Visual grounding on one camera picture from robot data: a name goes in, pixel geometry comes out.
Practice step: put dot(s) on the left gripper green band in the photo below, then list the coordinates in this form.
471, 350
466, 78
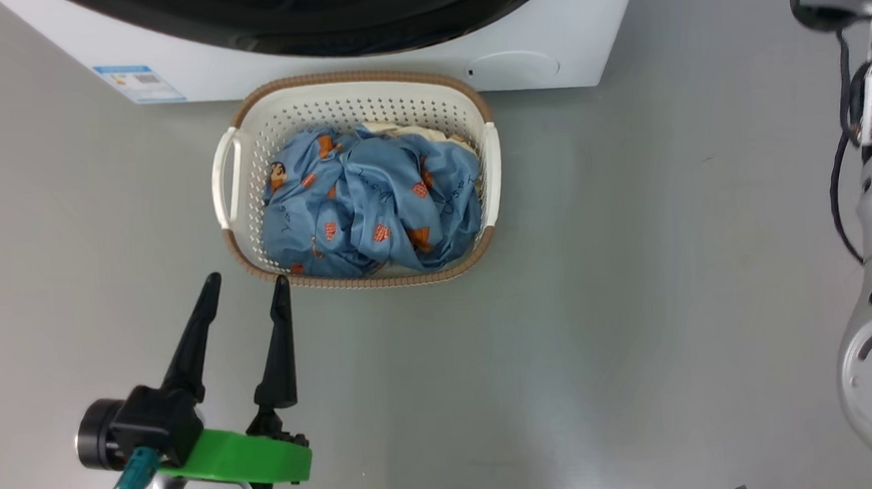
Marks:
244, 457

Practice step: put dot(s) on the blue cartoon print garment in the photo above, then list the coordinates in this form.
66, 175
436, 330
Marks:
371, 195

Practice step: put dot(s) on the beige cloth garment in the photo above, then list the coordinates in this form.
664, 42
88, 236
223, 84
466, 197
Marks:
417, 132

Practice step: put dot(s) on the dark round washing machine door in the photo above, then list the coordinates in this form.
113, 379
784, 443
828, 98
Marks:
312, 15

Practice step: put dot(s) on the white perforated laundry basket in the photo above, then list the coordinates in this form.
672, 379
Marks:
319, 107

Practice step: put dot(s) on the white front-load washing machine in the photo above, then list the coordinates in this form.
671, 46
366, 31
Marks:
393, 67

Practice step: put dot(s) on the blue energy label sticker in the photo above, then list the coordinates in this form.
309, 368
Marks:
137, 83

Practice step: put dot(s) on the round filter cover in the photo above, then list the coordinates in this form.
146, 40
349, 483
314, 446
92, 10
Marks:
516, 68

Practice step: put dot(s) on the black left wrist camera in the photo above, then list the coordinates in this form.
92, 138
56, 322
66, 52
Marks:
153, 425

